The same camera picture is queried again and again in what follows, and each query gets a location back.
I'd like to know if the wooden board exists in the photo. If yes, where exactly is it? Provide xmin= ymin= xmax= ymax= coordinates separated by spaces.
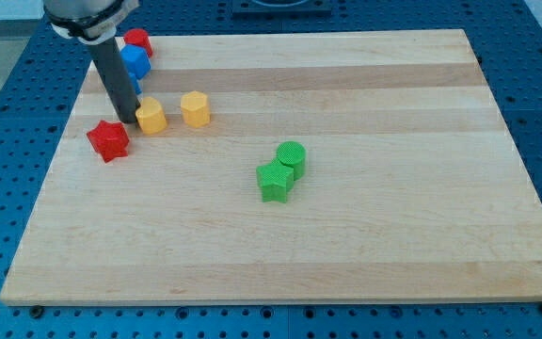
xmin=0 ymin=29 xmax=542 ymax=306

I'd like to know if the red star block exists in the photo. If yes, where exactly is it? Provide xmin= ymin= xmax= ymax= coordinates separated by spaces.
xmin=87 ymin=121 xmax=129 ymax=163

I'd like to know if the yellow rounded block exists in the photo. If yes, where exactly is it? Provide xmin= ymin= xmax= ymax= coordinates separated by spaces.
xmin=135 ymin=97 xmax=167 ymax=135

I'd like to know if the yellow hexagon block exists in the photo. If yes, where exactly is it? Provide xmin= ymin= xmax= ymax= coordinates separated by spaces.
xmin=181 ymin=91 xmax=211 ymax=128

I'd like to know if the red cylinder block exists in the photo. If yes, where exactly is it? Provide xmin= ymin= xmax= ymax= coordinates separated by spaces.
xmin=123 ymin=28 xmax=153 ymax=57

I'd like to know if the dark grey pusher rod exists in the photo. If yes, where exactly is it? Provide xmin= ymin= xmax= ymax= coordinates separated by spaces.
xmin=87 ymin=38 xmax=140 ymax=124

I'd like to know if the green star block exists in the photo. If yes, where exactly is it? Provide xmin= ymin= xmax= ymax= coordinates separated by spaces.
xmin=256 ymin=159 xmax=295 ymax=203

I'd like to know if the blue hexagon block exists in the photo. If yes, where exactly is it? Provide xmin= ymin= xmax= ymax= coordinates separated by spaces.
xmin=120 ymin=44 xmax=151 ymax=79

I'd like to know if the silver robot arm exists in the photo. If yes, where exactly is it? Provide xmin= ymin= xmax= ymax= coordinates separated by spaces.
xmin=43 ymin=0 xmax=140 ymax=45

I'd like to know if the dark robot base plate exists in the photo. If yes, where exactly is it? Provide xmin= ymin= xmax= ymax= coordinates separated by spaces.
xmin=231 ymin=0 xmax=332 ymax=18

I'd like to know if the green cylinder block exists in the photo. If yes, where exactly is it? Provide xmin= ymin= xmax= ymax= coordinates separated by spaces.
xmin=276 ymin=141 xmax=307 ymax=181

